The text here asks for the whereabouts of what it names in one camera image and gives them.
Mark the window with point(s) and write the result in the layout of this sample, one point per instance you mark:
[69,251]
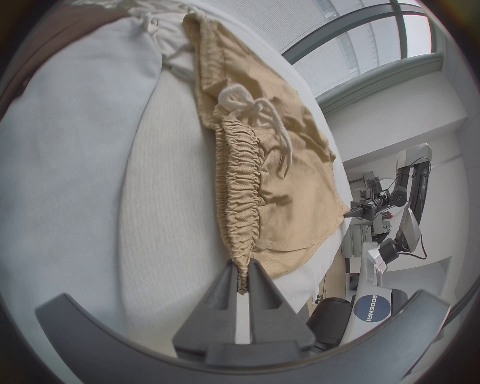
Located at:
[375,26]

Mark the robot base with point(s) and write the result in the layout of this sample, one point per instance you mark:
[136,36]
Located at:
[373,296]

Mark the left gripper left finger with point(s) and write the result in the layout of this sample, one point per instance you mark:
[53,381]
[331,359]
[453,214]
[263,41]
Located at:
[217,311]

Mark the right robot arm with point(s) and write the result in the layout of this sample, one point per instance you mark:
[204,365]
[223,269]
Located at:
[410,228]

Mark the tan shorts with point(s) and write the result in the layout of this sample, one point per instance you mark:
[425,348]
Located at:
[285,187]

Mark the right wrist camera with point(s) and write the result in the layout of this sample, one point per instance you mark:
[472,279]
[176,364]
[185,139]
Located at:
[369,183]

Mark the white garment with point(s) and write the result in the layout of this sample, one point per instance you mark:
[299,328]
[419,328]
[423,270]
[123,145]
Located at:
[165,33]

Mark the pale blue garment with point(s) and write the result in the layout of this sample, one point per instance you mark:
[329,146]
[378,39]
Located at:
[75,168]

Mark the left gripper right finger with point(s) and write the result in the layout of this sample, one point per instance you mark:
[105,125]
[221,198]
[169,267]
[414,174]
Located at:
[270,311]

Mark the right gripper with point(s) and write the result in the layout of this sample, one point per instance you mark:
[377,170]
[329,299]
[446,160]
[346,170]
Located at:
[365,210]

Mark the dark brown garment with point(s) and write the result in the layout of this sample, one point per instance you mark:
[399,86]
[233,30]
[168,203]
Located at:
[56,41]

